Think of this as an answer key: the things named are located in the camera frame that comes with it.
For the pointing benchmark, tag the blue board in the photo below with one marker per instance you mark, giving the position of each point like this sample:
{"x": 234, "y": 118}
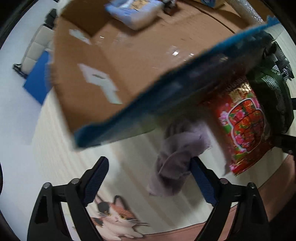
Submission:
{"x": 37, "y": 83}

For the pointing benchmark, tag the orange snack bag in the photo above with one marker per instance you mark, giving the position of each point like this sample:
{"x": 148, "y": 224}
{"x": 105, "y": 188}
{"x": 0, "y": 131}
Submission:
{"x": 169, "y": 7}

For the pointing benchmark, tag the blue white tissue box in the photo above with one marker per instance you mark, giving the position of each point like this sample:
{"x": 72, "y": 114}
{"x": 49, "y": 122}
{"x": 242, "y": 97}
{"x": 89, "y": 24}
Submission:
{"x": 212, "y": 3}

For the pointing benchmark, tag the red snack bag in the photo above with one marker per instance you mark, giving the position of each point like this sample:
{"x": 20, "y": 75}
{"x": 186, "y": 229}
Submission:
{"x": 242, "y": 123}

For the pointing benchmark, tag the purple cloth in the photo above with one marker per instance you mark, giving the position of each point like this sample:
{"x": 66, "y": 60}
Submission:
{"x": 183, "y": 139}

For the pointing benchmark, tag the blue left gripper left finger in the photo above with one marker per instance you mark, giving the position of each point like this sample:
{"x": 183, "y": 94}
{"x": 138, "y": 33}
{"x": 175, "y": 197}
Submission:
{"x": 93, "y": 179}

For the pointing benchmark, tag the white tufted chair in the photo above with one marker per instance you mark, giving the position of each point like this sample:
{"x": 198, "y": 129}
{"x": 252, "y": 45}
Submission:
{"x": 41, "y": 41}

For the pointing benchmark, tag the yellow silver scrubber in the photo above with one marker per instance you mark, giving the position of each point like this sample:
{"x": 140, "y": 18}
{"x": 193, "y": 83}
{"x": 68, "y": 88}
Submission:
{"x": 246, "y": 11}

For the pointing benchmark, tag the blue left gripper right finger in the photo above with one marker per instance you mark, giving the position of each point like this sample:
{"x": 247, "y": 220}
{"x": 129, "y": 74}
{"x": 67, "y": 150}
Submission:
{"x": 207, "y": 180}

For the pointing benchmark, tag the blue tissue pack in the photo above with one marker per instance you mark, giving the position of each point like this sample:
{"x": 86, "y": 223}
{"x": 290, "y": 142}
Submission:
{"x": 135, "y": 14}

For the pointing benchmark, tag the black snack bag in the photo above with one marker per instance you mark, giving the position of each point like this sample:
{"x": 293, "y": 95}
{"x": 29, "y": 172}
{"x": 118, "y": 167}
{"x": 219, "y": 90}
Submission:
{"x": 277, "y": 57}

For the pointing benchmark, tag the cardboard box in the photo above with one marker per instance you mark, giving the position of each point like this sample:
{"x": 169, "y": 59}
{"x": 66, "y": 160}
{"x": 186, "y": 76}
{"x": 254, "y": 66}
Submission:
{"x": 113, "y": 82}

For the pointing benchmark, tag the green snack bag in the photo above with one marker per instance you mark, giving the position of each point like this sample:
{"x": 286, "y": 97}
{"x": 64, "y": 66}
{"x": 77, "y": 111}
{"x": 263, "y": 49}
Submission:
{"x": 273, "y": 94}

